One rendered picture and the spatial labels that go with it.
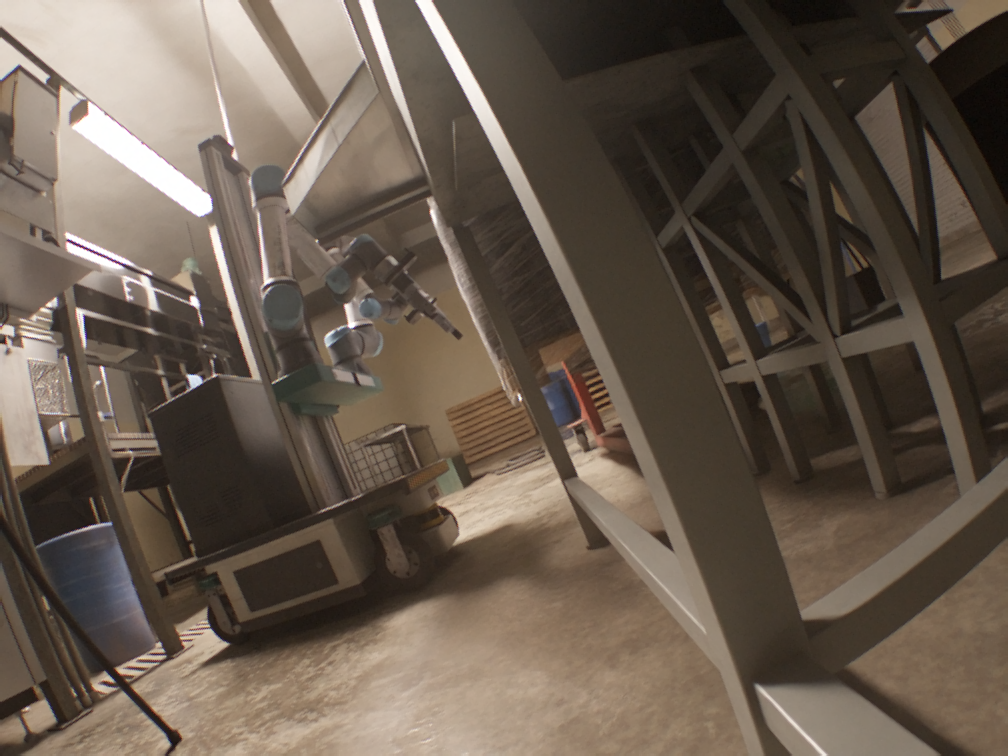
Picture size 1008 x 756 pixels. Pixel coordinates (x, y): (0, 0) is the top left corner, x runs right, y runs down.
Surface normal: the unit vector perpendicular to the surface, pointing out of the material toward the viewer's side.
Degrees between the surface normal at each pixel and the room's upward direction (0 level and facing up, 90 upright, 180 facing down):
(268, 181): 82
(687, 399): 90
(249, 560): 90
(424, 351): 90
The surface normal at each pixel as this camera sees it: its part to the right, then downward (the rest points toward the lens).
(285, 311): 0.34, -0.09
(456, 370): -0.02, -0.09
